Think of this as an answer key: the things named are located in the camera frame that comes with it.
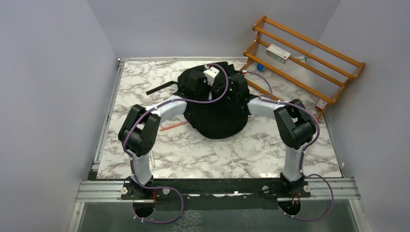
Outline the salmon pink pencil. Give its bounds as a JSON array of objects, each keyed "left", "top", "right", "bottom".
[{"left": 159, "top": 121, "right": 187, "bottom": 131}]

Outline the small blue object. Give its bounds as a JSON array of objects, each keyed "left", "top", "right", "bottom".
[{"left": 256, "top": 63, "right": 265, "bottom": 72}]

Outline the black metal base rail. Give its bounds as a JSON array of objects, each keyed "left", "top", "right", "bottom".
[{"left": 88, "top": 171, "right": 311, "bottom": 211}]

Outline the orange wooden shelf rack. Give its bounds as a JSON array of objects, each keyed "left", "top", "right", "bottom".
[{"left": 242, "top": 15, "right": 365, "bottom": 119}]

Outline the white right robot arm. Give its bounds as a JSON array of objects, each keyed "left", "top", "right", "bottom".
[{"left": 226, "top": 73, "right": 319, "bottom": 197}]

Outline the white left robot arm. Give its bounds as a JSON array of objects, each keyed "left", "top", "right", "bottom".
[{"left": 118, "top": 63, "right": 229, "bottom": 199}]

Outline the small red white box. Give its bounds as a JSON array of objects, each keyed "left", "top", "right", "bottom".
[{"left": 315, "top": 99, "right": 328, "bottom": 110}]

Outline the black student bag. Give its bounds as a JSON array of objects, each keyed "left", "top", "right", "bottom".
[{"left": 146, "top": 61, "right": 252, "bottom": 140}]

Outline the pale yellow pencil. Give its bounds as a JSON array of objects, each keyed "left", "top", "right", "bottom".
[{"left": 150, "top": 153, "right": 156, "bottom": 168}]

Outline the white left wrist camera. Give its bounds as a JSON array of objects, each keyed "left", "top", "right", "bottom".
[{"left": 203, "top": 65, "right": 220, "bottom": 86}]

